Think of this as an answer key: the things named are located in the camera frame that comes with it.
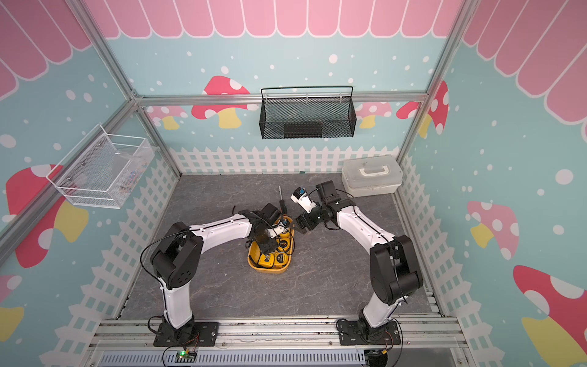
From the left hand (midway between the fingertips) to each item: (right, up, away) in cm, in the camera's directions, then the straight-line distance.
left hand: (266, 244), depth 94 cm
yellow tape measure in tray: (-1, -6, -6) cm, 8 cm away
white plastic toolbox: (+47, +29, +12) cm, 57 cm away
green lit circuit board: (-23, -32, -21) cm, 44 cm away
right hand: (+14, +11, -6) cm, 19 cm away
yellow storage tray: (+5, -5, -5) cm, 9 cm away
